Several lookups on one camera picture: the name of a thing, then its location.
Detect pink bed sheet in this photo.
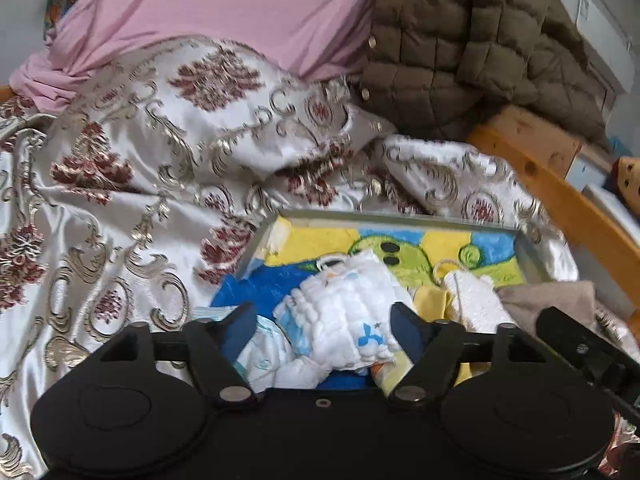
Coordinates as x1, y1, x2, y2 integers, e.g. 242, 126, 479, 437
12, 0, 381, 113

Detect white muslin cloth blue print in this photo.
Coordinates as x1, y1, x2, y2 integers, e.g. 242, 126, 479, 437
274, 249, 416, 373

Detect white air conditioner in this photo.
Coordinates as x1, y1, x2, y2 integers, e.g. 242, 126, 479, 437
547, 0, 640, 91

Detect colourful cartoon box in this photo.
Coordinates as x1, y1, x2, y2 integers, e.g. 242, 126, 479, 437
212, 216, 526, 391

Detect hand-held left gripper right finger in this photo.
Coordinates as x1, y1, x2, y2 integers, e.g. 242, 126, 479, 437
387, 302, 546, 406

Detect beige cloth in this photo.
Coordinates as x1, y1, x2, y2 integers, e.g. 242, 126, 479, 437
497, 280, 608, 333

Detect tan spotted plush toy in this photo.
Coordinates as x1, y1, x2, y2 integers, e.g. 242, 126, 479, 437
612, 156, 640, 201

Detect light blue face mask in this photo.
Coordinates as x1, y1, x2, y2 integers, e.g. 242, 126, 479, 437
192, 306, 236, 323

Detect white mattress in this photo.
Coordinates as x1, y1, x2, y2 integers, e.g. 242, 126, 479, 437
582, 184, 640, 246

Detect brown quilted puffer jacket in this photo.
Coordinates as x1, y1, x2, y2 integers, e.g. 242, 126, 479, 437
361, 0, 618, 148

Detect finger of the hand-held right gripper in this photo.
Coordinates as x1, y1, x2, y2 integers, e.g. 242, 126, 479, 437
536, 306, 640, 426

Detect wooden bed frame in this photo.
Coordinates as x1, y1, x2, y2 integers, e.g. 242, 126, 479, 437
467, 105, 640, 311

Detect white fuzzy cloth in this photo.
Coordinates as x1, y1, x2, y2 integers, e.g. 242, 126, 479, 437
440, 270, 516, 333

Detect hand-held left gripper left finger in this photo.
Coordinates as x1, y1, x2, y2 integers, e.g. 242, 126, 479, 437
100, 302, 258, 406

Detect floral satin blanket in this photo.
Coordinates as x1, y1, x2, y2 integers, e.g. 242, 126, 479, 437
0, 35, 581, 480

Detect white blue printed diaper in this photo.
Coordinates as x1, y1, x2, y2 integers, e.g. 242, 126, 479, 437
232, 317, 333, 391

